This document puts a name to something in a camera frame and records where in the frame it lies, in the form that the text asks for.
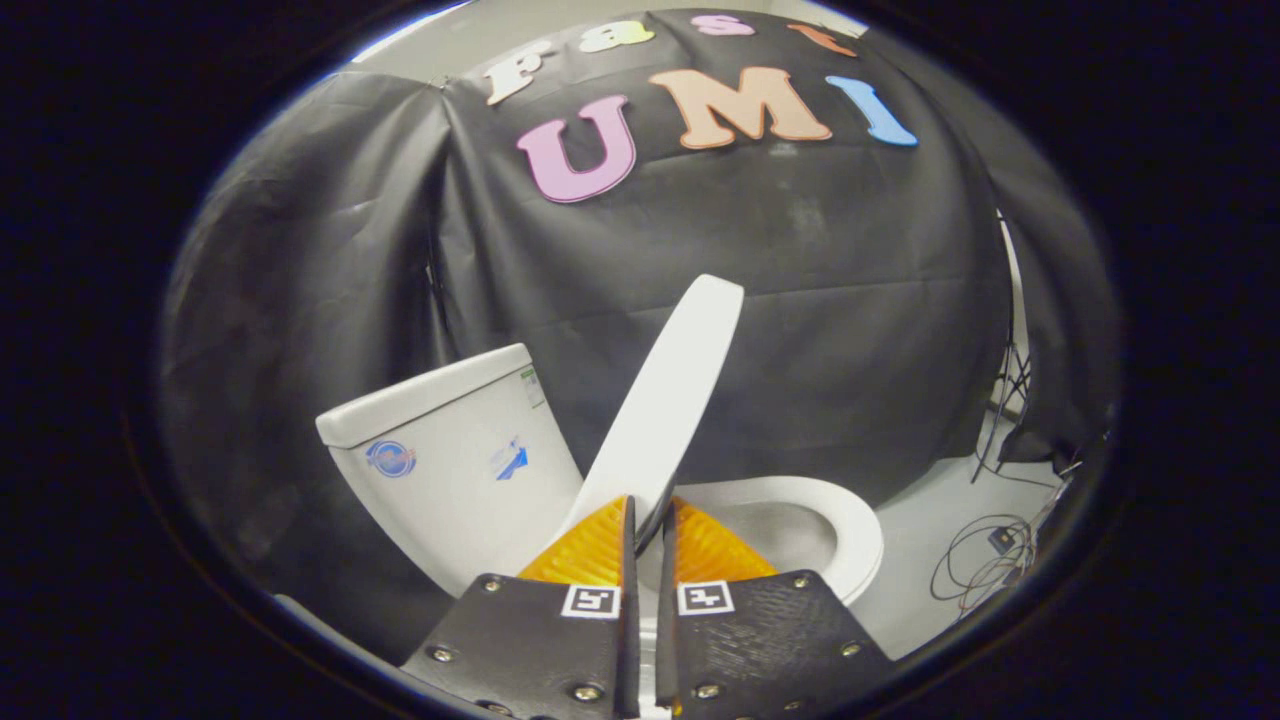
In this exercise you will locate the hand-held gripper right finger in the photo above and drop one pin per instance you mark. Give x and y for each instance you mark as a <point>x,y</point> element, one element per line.
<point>760,650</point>

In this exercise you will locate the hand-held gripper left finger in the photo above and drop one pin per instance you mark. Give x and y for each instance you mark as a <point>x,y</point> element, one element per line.
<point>540,650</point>

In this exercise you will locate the white toilet lid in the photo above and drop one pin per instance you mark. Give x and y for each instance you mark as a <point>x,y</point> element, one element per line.
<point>670,400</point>

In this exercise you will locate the white ceramic toilet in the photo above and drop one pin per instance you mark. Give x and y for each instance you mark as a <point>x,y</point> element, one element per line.
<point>450,510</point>

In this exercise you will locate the white toilet tank cover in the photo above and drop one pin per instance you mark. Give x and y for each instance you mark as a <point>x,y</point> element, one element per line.
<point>430,395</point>

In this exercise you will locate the small black adapter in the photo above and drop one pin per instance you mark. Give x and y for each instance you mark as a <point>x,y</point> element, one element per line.
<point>1003,540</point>

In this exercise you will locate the black backdrop cloth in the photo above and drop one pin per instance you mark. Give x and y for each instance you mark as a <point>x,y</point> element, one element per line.
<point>800,300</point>

